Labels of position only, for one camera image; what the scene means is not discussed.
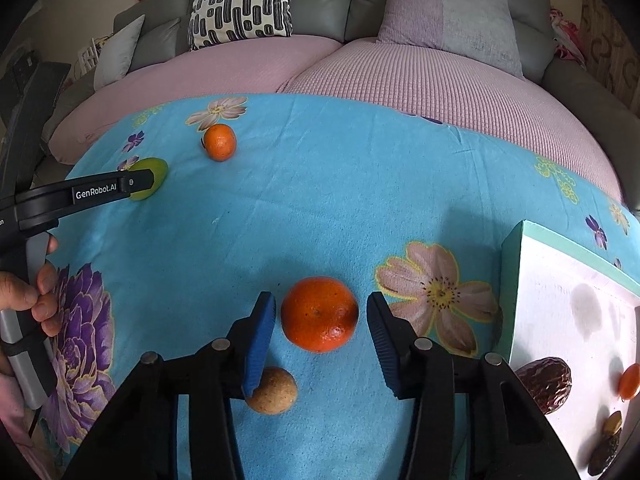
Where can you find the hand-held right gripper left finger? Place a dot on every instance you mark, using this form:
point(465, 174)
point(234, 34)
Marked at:
point(260, 345)

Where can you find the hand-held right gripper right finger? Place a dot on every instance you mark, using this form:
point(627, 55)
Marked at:
point(385, 345)

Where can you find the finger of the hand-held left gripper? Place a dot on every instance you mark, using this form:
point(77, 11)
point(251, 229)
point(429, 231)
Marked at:
point(140, 182)

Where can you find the small green jujube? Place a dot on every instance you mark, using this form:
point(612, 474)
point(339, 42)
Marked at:
point(159, 172)

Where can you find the dark brown dried date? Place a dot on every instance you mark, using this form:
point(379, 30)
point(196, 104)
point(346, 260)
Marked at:
point(602, 457)
point(545, 385)

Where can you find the teal shallow box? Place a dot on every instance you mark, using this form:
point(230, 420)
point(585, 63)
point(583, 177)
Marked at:
point(550, 300)

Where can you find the pale tan longan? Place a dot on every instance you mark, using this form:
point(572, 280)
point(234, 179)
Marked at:
point(612, 425)

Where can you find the person's left hand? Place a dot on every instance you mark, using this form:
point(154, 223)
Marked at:
point(47, 300)

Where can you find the round brown longan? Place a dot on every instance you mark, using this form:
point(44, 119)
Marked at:
point(275, 392)

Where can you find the small orange mandarin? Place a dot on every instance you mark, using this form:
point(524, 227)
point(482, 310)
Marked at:
point(220, 142)

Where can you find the pink sofa seat cover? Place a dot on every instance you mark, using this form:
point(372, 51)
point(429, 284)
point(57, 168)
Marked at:
point(200, 75)
point(425, 80)

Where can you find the light grey cushion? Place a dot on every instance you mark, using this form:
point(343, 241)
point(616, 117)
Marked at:
point(117, 55)

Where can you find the white rack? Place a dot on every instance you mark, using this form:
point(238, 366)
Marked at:
point(87, 57)

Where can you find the blue floral blanket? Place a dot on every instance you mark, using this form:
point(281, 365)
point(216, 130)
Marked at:
point(325, 200)

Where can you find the black white patterned cushion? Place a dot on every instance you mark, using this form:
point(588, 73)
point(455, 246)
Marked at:
point(240, 5)

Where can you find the purple grey cushion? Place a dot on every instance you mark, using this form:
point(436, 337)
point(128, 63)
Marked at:
point(425, 10)

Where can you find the pink floral cloth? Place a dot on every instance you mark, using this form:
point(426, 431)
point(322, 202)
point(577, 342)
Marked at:
point(565, 35)

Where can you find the brown patterned curtain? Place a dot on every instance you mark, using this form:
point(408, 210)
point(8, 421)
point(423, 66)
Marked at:
point(610, 50)

